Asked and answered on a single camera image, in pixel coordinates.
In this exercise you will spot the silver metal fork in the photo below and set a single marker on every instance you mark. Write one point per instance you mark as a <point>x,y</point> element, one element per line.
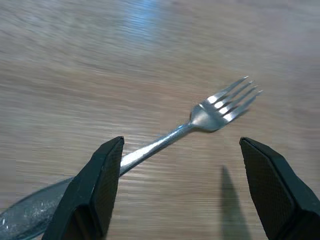
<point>207,117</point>

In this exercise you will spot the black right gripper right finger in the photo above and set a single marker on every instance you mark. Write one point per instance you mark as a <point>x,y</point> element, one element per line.
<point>280,195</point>

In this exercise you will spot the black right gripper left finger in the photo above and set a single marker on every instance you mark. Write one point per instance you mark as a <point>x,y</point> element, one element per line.
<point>87,195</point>

